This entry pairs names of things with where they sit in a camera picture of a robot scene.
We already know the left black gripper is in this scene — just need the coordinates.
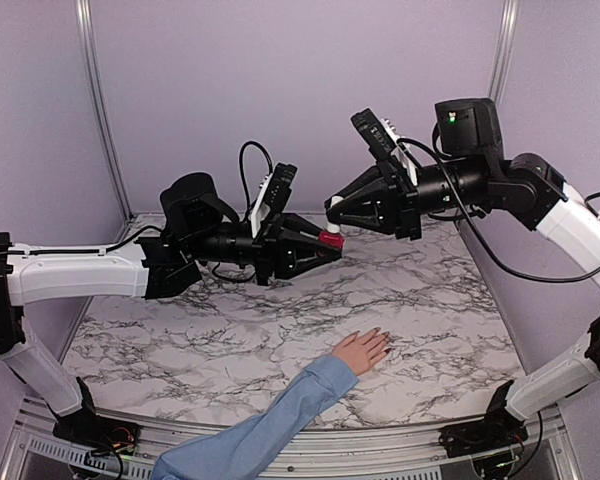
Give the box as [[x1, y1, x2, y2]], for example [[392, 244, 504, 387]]
[[186, 208, 343, 285]]

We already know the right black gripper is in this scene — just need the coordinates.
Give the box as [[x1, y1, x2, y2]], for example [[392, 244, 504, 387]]
[[325, 155, 492, 242]]

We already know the red nail polish bottle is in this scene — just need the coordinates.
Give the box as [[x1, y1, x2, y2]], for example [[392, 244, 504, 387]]
[[319, 230, 344, 250]]

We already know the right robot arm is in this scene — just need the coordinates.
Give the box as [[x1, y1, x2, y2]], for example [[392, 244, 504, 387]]
[[325, 98, 600, 448]]

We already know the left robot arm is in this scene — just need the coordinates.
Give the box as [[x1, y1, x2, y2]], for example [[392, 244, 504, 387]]
[[0, 164, 344, 445]]

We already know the blue sleeved forearm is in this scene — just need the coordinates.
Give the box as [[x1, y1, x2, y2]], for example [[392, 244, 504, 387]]
[[151, 355, 358, 479]]

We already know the mannequin hand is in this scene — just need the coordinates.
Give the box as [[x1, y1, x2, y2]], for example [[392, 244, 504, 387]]
[[330, 327, 391, 376]]

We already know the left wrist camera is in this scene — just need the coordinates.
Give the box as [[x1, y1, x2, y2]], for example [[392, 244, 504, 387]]
[[248, 163, 297, 239]]

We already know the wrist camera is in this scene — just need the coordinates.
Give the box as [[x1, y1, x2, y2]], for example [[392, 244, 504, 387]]
[[350, 108, 419, 186], [248, 163, 297, 239]]

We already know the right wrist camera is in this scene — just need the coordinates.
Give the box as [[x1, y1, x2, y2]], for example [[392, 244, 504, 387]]
[[350, 108, 419, 186]]

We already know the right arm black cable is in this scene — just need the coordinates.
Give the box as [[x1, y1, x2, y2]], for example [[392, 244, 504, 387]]
[[397, 137, 600, 284]]

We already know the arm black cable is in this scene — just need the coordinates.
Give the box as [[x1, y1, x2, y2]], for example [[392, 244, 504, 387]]
[[238, 141, 275, 211], [397, 137, 600, 284]]

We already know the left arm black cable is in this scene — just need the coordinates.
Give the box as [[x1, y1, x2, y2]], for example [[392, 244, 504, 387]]
[[238, 141, 275, 211]]

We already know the right aluminium frame post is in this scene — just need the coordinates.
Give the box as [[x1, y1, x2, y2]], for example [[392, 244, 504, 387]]
[[488, 0, 520, 105]]

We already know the aluminium frame post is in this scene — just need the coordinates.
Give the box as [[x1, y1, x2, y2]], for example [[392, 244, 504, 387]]
[[75, 0, 134, 222], [488, 0, 520, 105]]

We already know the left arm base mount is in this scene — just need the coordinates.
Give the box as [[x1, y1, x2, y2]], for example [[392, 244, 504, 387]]
[[53, 417, 140, 455]]

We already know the left aluminium frame post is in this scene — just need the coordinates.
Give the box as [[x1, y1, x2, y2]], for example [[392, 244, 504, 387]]
[[75, 0, 134, 222]]

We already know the front aluminium rail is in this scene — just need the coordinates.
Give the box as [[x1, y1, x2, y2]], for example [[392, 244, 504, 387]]
[[0, 397, 582, 479]]

